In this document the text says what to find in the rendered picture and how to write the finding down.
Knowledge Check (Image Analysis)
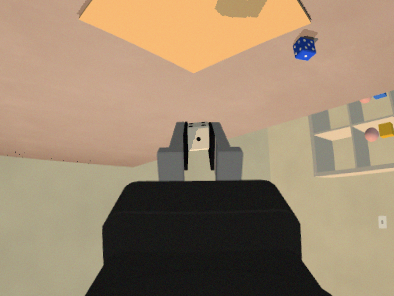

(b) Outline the blue die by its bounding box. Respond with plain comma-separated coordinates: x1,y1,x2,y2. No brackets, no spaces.
293,37,316,61

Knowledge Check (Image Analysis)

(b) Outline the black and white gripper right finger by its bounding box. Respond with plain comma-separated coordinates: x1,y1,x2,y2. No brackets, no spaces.
208,122,243,181

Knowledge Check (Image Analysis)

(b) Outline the white die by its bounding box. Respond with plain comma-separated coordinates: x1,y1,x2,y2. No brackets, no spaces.
188,122,209,151

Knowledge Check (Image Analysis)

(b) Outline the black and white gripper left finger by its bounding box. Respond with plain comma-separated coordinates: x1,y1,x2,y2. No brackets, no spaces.
157,122,188,181

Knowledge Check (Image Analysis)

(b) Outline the orange flat mat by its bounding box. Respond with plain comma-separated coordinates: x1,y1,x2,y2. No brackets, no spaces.
79,0,311,73

